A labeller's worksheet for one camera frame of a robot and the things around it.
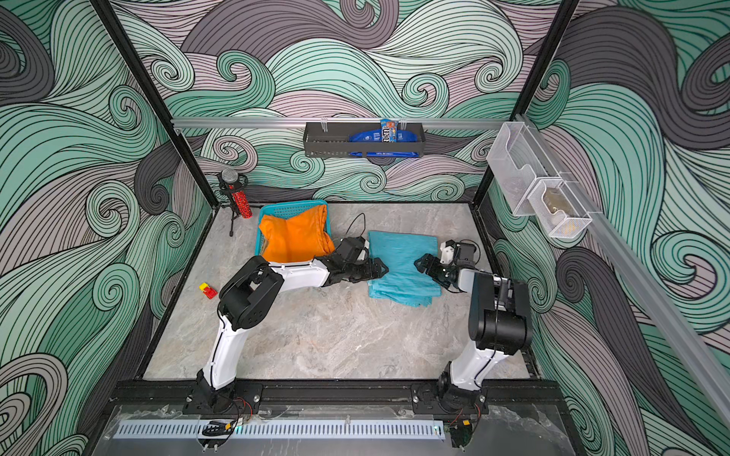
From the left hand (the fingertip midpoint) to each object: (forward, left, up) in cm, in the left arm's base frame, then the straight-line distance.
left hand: (383, 269), depth 94 cm
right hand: (+2, -16, -3) cm, 16 cm away
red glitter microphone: (+22, +52, +21) cm, 60 cm away
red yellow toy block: (-7, +59, -3) cm, 59 cm away
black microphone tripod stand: (+26, +59, +1) cm, 64 cm away
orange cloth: (+11, +30, +3) cm, 32 cm away
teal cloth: (-4, -7, -2) cm, 8 cm away
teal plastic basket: (+24, +37, +4) cm, 44 cm away
